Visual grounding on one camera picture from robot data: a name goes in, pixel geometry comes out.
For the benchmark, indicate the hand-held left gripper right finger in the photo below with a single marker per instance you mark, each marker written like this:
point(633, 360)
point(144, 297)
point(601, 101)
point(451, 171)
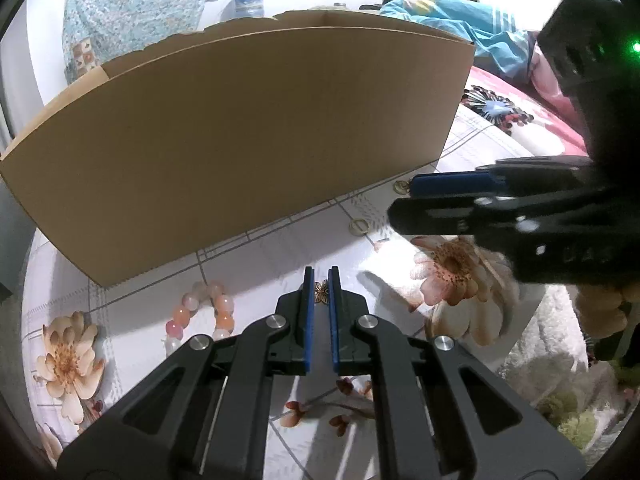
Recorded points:
point(334, 320)

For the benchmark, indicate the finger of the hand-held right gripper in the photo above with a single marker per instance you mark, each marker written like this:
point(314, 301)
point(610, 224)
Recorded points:
point(435, 215)
point(450, 184)

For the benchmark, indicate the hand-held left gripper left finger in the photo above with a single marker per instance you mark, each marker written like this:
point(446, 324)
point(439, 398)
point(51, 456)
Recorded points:
point(309, 320)

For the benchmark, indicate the small gold earring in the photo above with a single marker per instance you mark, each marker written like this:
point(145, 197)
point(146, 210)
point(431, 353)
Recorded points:
point(320, 293)

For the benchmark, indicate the brown cardboard box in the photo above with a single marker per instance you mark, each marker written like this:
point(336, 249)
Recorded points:
point(225, 150)

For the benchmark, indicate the person's right hand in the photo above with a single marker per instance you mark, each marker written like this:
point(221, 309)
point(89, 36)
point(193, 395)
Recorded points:
point(600, 310)

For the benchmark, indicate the pink floral bed sheet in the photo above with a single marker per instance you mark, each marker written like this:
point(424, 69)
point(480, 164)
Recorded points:
point(520, 110)

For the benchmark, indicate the light blue blanket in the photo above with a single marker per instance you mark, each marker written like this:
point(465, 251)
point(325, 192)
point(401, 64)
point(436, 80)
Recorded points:
point(450, 20)

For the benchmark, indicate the floral plaid tablecloth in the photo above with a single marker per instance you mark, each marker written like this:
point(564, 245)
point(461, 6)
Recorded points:
point(150, 410)

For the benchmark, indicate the blue water jug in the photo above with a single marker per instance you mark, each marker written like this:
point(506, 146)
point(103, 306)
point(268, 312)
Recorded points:
point(247, 5)

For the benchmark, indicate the blue patterned hanging cloth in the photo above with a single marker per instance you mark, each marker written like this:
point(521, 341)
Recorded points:
point(125, 5)

